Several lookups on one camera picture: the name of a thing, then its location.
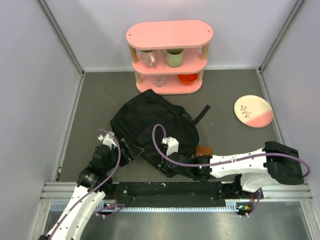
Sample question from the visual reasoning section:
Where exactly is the cream and pink plate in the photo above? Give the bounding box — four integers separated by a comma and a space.
233, 95, 274, 128

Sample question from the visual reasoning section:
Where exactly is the grey cable duct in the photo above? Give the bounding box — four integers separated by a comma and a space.
49, 202, 253, 213

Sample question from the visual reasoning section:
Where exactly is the pink mug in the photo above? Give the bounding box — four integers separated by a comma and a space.
140, 50, 157, 68

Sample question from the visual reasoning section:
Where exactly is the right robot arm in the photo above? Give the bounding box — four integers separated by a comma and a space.
156, 137, 305, 198

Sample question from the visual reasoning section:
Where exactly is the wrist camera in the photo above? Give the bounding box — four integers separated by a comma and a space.
162, 136, 179, 157
97, 132, 118, 149

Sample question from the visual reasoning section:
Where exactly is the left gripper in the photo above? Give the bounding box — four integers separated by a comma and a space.
103, 138, 144, 172

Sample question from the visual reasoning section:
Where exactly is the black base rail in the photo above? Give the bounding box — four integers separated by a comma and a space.
107, 181, 263, 208

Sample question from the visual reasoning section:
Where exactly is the brown leather wallet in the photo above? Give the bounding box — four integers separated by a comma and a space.
195, 145, 213, 157

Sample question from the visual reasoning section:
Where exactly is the orange bowl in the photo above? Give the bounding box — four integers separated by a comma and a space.
177, 73, 198, 85

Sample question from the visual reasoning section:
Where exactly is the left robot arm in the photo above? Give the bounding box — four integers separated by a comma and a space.
39, 142, 145, 240

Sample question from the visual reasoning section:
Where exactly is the black student backpack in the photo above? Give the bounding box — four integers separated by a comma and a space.
110, 89, 210, 173

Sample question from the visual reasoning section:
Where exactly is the green mug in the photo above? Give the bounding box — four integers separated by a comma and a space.
160, 48, 184, 68

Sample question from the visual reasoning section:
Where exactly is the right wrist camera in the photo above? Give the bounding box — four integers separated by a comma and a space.
162, 136, 179, 157

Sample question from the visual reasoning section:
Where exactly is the pink three-tier shelf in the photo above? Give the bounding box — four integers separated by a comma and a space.
126, 19, 214, 95

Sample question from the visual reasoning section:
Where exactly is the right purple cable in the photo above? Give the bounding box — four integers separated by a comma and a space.
151, 124, 312, 218

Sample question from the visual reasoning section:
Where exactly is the clear drinking glass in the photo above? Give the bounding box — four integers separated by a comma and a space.
154, 75, 166, 88

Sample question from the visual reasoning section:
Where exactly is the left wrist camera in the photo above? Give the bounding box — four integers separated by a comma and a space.
97, 132, 118, 149

